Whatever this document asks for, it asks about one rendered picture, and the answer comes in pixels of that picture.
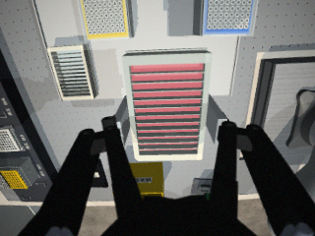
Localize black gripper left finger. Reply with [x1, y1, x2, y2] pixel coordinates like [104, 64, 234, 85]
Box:
[17, 95, 157, 236]

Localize grey flat table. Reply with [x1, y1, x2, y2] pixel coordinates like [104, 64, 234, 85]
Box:
[32, 0, 240, 101]

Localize black flat rectangular pad with rg label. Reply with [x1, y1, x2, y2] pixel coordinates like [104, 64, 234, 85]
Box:
[92, 159, 108, 188]

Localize yellow tip rack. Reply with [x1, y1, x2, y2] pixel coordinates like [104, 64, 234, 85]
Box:
[0, 158, 38, 189]

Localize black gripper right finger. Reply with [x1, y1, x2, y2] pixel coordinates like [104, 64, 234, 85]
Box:
[202, 94, 315, 236]

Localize white trough reservoir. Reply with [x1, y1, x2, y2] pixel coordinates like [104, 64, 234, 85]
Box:
[47, 43, 98, 100]

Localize yellow open-top box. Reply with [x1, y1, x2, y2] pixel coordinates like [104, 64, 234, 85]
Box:
[130, 162, 164, 198]

